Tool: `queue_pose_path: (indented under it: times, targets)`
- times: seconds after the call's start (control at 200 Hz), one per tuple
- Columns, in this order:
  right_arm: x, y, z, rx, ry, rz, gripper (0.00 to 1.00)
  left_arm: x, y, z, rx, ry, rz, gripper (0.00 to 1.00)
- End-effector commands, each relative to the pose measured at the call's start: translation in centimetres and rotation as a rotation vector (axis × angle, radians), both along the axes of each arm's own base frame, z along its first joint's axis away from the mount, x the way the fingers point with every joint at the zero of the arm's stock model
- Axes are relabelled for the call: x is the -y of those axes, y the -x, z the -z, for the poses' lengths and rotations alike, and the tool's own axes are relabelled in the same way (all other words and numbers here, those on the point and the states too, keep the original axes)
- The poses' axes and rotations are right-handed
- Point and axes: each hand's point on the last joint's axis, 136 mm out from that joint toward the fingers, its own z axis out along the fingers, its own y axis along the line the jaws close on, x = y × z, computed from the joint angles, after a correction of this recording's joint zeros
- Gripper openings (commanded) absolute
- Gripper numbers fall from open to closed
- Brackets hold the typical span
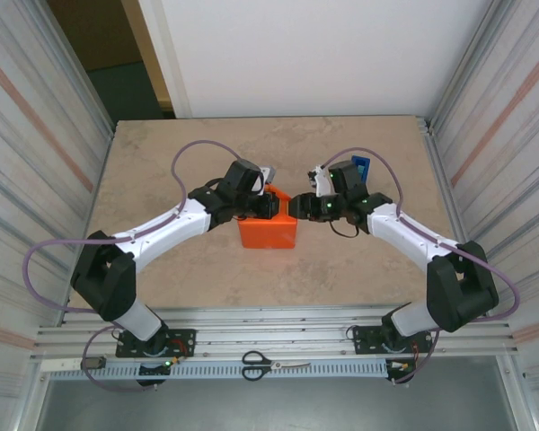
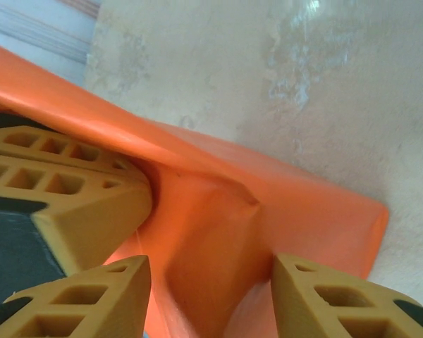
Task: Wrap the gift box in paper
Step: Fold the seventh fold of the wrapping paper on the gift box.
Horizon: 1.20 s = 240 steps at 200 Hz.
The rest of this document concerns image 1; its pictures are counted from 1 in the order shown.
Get orange wrapping paper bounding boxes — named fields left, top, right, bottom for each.
left=237, top=182, right=297, bottom=251

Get blue tape dispenser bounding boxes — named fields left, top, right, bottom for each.
left=350, top=154, right=372, bottom=183

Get black controller board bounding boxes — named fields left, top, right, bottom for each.
left=136, top=361, right=183, bottom=388
left=384, top=357, right=419, bottom=386

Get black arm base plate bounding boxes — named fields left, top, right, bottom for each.
left=350, top=325, right=434, bottom=358
left=115, top=328, right=197, bottom=359

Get black handled scissors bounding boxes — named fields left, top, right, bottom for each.
left=241, top=350, right=313, bottom=382

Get white door frame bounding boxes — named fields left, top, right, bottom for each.
left=120, top=0, right=193, bottom=120

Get grey slotted cable duct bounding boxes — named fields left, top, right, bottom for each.
left=40, top=356, right=390, bottom=381

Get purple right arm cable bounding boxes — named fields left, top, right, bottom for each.
left=323, top=146, right=521, bottom=386

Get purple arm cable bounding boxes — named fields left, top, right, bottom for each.
left=22, top=139, right=243, bottom=392
left=323, top=146, right=521, bottom=386

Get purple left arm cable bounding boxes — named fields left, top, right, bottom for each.
left=22, top=139, right=243, bottom=392

